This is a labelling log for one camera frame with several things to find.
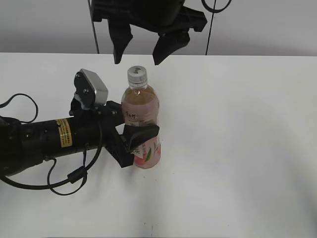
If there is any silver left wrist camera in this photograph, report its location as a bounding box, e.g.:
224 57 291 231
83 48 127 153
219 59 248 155
74 68 108 111

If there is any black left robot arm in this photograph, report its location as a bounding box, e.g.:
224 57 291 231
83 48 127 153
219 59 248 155
0 101 159 176

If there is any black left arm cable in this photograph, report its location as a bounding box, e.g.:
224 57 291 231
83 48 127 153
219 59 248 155
0 93 104 197

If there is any white bottle cap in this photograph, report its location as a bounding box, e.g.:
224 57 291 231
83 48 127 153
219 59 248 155
127 65 148 85

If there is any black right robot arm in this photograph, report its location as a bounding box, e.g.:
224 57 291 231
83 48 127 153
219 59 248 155
91 0 207 65

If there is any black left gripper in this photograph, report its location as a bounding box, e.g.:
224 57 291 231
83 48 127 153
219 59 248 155
70 100 159 168

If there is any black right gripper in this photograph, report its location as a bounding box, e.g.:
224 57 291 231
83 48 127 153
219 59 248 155
91 0 207 65

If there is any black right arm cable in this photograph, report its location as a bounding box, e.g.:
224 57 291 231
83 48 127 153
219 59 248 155
201 0 233 12

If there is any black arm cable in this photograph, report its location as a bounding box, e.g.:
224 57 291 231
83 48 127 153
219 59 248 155
0 93 104 197
201 0 233 12

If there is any pink oolong tea bottle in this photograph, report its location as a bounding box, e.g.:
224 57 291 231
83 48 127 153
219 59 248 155
121 65 162 170

